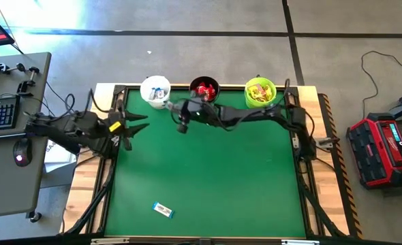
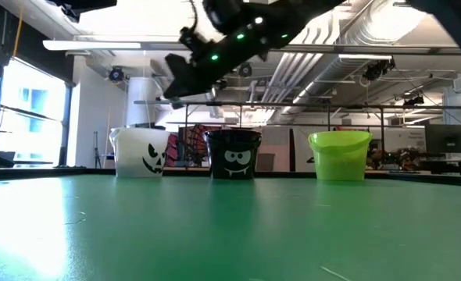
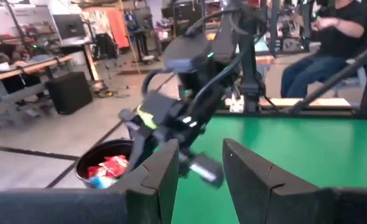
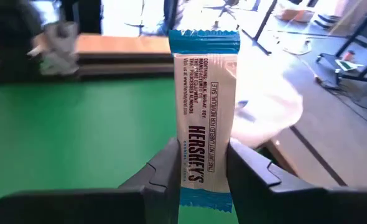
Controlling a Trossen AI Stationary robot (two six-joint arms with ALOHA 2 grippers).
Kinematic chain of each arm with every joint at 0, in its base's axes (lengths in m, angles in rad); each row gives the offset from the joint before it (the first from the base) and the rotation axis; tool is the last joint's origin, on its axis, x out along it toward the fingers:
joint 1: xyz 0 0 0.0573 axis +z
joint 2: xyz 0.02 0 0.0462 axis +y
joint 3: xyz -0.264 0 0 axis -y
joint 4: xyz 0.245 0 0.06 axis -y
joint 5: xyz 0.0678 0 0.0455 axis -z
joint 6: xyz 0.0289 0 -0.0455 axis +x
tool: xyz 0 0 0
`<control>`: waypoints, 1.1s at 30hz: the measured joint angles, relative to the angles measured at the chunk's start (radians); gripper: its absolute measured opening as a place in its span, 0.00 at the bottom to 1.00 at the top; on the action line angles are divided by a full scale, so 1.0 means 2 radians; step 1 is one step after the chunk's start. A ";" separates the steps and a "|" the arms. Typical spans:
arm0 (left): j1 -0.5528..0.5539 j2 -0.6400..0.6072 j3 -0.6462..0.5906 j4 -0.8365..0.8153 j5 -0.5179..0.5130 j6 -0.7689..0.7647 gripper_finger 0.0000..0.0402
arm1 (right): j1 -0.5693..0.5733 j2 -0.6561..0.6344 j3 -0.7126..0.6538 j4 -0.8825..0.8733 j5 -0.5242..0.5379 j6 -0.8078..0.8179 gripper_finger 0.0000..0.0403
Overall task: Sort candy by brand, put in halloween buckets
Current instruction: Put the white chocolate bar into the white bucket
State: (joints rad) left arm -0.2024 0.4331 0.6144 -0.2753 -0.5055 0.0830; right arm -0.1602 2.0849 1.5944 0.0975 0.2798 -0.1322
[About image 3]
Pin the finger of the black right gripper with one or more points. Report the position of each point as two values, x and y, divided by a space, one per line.
140 149
186 161

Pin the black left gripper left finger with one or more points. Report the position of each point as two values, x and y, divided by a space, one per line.
109 208

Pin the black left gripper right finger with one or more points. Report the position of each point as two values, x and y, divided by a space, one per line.
280 205

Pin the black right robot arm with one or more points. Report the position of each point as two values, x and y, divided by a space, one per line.
196 53

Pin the black monster face bucket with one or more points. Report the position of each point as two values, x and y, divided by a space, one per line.
88 157

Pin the black cabinet box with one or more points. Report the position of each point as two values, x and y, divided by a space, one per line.
70 93

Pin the black office chair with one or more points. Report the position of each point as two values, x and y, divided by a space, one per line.
105 46

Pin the orange panel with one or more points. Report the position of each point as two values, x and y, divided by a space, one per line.
118 28

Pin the blue-legged wooden table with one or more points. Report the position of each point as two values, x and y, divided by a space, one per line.
264 60

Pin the black desk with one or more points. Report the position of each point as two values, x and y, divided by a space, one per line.
77 43

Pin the wooden top workbench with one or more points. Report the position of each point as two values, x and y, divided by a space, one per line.
31 65

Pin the black computer monitor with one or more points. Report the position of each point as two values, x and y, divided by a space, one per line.
70 26

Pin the white chair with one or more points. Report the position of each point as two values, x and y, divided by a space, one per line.
354 81

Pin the white metal bracket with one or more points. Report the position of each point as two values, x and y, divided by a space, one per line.
235 105

